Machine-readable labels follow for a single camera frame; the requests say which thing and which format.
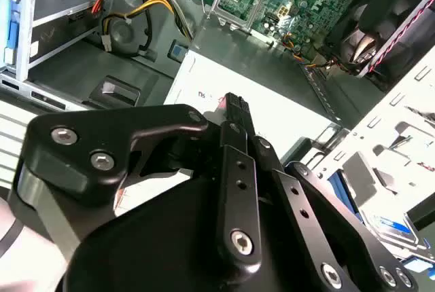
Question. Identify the hard disk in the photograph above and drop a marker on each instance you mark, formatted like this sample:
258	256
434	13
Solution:
391	229

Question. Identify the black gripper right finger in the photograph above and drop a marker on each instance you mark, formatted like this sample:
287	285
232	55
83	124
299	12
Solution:
295	197

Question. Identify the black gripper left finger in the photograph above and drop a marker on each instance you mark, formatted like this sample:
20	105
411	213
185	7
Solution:
102	125

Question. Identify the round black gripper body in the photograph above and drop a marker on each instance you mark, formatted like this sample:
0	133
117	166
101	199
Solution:
153	244

